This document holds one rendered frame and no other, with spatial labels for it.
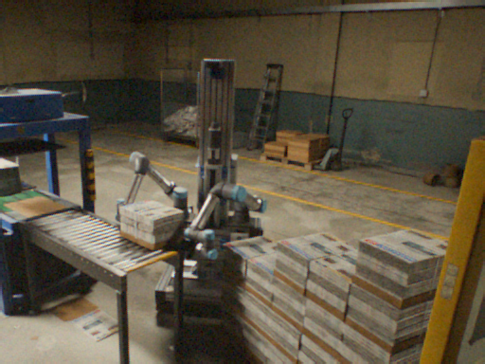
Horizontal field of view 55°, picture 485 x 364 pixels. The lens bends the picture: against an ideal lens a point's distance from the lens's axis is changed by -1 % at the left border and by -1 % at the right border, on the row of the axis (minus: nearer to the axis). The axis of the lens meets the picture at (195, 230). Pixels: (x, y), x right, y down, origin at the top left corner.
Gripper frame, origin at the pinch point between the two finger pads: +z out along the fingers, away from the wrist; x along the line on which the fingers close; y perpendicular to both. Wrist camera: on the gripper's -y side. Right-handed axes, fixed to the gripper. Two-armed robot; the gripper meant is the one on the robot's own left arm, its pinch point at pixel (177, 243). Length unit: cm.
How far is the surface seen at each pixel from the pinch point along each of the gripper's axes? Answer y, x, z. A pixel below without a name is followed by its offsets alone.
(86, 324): -78, 42, 62
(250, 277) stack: -8, -7, -61
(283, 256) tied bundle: 20, 2, -90
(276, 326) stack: -27, 4, -90
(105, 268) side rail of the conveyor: 1, 63, 1
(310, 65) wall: 100, -675, 303
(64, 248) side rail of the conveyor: 0, 62, 49
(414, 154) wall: -44, -672, 66
